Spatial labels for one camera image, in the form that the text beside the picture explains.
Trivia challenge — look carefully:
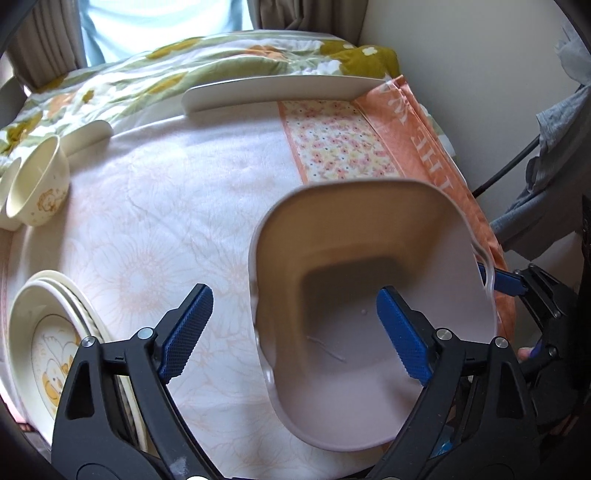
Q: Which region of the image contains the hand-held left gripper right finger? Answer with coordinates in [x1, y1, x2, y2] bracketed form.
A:
[365, 286, 541, 480]

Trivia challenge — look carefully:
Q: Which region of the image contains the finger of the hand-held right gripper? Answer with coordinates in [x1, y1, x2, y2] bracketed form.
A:
[477, 262, 578, 333]

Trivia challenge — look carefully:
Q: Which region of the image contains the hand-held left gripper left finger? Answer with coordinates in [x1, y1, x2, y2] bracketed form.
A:
[52, 284, 222, 480]

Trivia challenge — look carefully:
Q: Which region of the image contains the yellow plate with duck print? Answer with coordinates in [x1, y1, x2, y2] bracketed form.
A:
[28, 271, 148, 455]

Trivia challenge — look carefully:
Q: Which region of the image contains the large beige plastic basin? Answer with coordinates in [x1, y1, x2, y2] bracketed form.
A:
[247, 178, 499, 450]

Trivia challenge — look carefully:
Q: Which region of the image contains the white plate with duck print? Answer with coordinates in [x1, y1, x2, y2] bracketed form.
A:
[8, 281, 100, 430]

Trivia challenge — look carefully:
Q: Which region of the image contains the white floral towel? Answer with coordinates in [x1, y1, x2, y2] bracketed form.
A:
[0, 99, 462, 467]

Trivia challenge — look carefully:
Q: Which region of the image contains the grey garment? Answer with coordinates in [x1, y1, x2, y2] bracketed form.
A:
[489, 85, 591, 250]

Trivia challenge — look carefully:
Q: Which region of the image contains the orange floral cloth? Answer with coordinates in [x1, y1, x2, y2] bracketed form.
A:
[277, 76, 515, 342]

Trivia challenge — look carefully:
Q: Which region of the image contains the pale yellow bowl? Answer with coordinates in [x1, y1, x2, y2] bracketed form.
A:
[7, 135, 71, 227]

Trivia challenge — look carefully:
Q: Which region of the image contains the white cup-shaped bowl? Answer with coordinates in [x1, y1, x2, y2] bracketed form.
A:
[0, 157, 24, 232]

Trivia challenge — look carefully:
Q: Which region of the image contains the white shirt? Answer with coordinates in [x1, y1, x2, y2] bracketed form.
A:
[556, 23, 591, 88]

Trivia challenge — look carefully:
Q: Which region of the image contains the green yellow floral duvet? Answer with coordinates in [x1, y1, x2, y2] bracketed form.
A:
[0, 30, 400, 176]

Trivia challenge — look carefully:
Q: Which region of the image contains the grey bed headboard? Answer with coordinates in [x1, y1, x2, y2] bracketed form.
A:
[0, 76, 25, 123]

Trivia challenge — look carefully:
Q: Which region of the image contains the light blue window cloth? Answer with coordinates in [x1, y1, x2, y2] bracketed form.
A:
[78, 0, 252, 63]

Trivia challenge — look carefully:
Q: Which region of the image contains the brown curtain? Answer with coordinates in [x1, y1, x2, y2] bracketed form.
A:
[7, 0, 88, 90]
[247, 0, 370, 40]

